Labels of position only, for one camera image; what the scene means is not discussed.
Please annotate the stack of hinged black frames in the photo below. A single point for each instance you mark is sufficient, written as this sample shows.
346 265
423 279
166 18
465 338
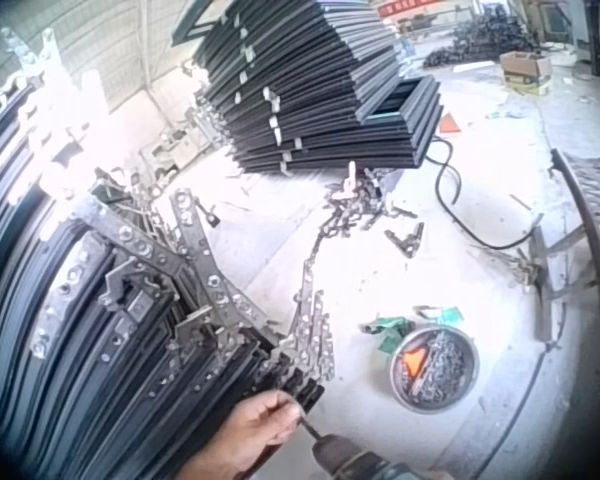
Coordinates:
80 280

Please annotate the green power drill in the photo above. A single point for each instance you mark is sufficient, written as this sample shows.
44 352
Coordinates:
360 460

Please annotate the red banner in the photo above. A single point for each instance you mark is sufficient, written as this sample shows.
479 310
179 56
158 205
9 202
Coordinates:
410 7

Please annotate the green metal frame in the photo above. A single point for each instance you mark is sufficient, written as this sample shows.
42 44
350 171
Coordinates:
195 25

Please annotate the green plastic bag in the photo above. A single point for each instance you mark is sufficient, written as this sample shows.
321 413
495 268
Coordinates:
387 332

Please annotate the green and white packet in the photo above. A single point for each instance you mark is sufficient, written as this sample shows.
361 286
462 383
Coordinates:
442 315

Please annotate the cardboard box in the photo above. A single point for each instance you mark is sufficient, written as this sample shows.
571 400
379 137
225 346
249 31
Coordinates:
526 70

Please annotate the metal mesh rack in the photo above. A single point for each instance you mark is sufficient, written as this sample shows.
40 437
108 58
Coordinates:
580 225

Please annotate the person's right hand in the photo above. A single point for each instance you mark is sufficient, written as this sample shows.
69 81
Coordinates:
437 475

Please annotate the person's left hand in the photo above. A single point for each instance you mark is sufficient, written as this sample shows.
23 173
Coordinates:
252 430

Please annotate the row of metal hinge stays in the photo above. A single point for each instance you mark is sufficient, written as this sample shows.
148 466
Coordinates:
312 325

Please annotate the white workshop machine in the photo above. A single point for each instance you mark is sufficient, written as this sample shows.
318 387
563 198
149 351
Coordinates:
180 145

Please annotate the orange triangular plastic piece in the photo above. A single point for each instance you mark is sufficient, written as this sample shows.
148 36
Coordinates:
414 363
450 125

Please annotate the metal bowl of screws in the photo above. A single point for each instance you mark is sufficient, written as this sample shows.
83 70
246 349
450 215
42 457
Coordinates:
432 370

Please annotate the person's left fingers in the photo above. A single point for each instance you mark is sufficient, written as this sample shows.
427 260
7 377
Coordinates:
282 412

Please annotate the black corner bracket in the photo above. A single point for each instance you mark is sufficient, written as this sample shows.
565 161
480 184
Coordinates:
405 240

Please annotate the heap of metal brackets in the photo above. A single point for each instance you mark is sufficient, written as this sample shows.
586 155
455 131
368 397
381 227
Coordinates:
360 197

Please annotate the heap of black parts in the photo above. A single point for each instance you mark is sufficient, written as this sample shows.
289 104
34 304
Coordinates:
485 35

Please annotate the tall stack of black frames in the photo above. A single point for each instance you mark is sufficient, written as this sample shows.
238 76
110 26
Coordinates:
310 85

